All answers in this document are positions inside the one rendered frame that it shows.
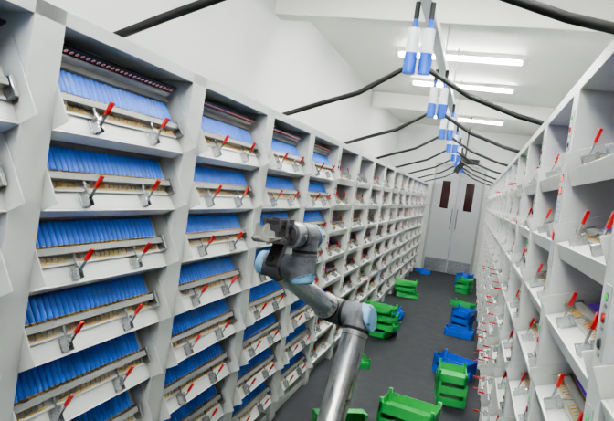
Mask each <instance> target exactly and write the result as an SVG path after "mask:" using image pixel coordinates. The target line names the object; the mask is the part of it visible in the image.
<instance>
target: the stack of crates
mask: <svg viewBox="0 0 614 421"><path fill-rule="evenodd" d="M441 406H442V402H438V405H433V404H430V403H427V402H424V401H420V400H418V399H415V398H411V397H408V396H405V395H400V394H397V393H393V387H389V390H388V393H387V394H386V395H385V396H384V397H383V396H380V398H379V404H378V410H377V417H376V421H439V418H440V412H441Z"/></svg>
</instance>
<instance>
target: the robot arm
mask: <svg viewBox="0 0 614 421"><path fill-rule="evenodd" d="M263 225H265V226H264V229H261V228H260V223H257V224H256V226H255V230H254V234H253V236H251V239H252V240H253V241H255V242H265V243H272V246H271V248H270V251H268V250H267V251H265V250H263V251H260V252H259V254H258V255H257V258H256V261H255V270H256V271H257V273H258V274H260V275H266V276H268V277H270V278H271V279H273V280H274V281H276V282H278V283H279V284H281V285H282V287H284V288H285V289H287V290H288V291H289V292H291V293H292V294H294V295H295V296H296V297H298V298H299V299H300V300H302V301H303V302H305V303H306V304H307V305H309V306H310V307H312V308H313V311H314V313H315V314H316V316H318V317H319V318H321V319H322V320H324V321H328V322H330V323H332V324H335V325H339V326H343V328H342V330H343V331H342V334H341V338H340V341H339V344H338V347H337V351H336V354H335V357H334V360H333V366H332V370H331V372H330V376H329V379H328V383H327V385H326V389H325V392H324V396H323V401H322V404H321V408H320V411H319V415H318V417H317V421H345V419H346V416H347V412H348V408H349V405H350V402H351V398H352V394H353V391H354V387H355V381H356V377H357V374H358V370H359V367H360V363H361V360H362V356H363V353H364V349H365V343H366V339H367V338H368V335H369V332H370V333H371V332H374V331H375V329H376V323H377V315H376V309H375V307H374V306H372V305H370V304H366V303H361V302H356V301H350V300H343V299H340V298H338V297H335V296H334V295H333V294H332V293H329V292H324V291H323V290H321V289H320V288H319V287H317V286H316V285H315V284H314V277H315V269H316V259H317V249H318V247H319V246H320V245H321V244H322V242H323V231H322V230H321V229H320V227H319V226H317V225H315V224H313V223H302V222H295V220H290V219H286V218H276V217H273V218H269V217H263ZM287 247H292V253H291V254H285V251H286V249H287Z"/></svg>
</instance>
